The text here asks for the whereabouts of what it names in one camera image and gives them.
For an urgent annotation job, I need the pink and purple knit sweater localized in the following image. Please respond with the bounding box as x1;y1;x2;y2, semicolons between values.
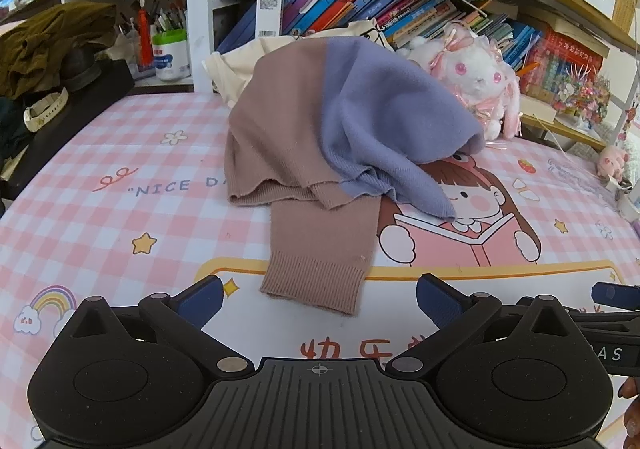
224;38;486;317

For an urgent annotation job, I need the cream wristwatch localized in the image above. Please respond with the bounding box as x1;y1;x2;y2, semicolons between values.
23;88;69;132

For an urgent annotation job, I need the white bookshelf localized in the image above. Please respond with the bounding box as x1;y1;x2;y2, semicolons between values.
0;0;640;152

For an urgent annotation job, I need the black bag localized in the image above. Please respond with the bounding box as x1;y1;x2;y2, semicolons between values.
0;60;136;202

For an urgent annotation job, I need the olive green garment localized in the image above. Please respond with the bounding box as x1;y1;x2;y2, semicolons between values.
0;0;118;100

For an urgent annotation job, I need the red tassel ornament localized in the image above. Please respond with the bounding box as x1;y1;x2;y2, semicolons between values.
136;0;153;67

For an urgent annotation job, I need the white rabbit plush toy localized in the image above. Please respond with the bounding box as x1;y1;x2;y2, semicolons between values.
407;21;523;140

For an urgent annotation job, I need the dark green garment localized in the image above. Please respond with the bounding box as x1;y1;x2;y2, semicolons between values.
0;96;32;180

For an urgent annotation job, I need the white can with green lid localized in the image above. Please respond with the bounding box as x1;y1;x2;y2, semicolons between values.
152;29;193;82

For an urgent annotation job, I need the cream t-shirt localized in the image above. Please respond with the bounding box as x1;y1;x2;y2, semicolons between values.
201;19;396;107

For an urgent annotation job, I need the colourful bead flower ornament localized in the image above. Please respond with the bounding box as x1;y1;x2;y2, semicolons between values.
552;64;613;126

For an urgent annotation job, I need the person's right hand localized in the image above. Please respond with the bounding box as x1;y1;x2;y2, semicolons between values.
617;375;640;449

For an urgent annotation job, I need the pink pig plush toy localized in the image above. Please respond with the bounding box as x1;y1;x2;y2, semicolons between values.
595;145;630;178

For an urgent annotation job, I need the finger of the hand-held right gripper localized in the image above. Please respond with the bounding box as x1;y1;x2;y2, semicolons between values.
567;310;640;334
590;282;640;304

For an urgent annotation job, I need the tall white carton box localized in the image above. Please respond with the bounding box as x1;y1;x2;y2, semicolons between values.
256;0;285;37

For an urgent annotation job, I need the dark grey hat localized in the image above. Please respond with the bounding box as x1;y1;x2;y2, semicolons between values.
60;46;103;92

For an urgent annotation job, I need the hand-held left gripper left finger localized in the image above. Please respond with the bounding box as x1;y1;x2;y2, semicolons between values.
70;275;253;380

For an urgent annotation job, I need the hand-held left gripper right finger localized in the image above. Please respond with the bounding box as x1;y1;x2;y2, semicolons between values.
385;273;583;380

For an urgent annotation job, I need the red boxed book set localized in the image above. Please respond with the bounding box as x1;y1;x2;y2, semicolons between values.
520;26;606;102

